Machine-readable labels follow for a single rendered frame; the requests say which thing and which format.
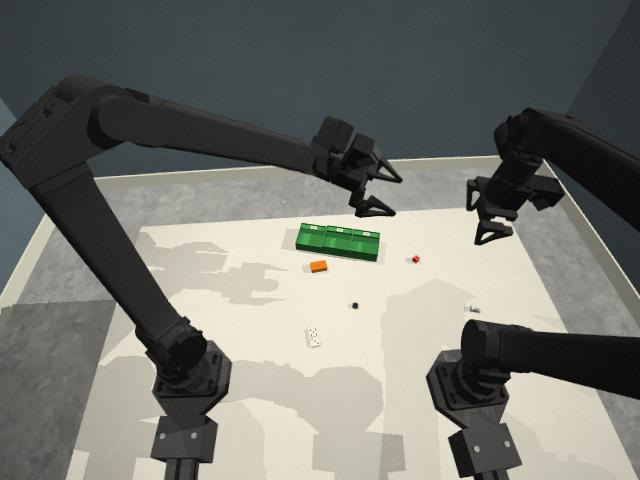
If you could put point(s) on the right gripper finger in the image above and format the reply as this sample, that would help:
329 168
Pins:
471 186
495 235

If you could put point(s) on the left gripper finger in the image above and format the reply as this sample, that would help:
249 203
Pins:
374 202
384 163

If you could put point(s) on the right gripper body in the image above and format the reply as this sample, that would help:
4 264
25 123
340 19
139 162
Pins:
492 196

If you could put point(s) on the white domino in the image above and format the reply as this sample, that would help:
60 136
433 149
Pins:
314 337

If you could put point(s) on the orange nine-volt battery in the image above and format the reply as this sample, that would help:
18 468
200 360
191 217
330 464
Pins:
318 266

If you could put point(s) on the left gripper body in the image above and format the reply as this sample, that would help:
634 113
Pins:
356 199

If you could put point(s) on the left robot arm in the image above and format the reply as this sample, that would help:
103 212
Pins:
48 157

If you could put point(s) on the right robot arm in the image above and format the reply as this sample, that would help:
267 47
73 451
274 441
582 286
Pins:
609 171

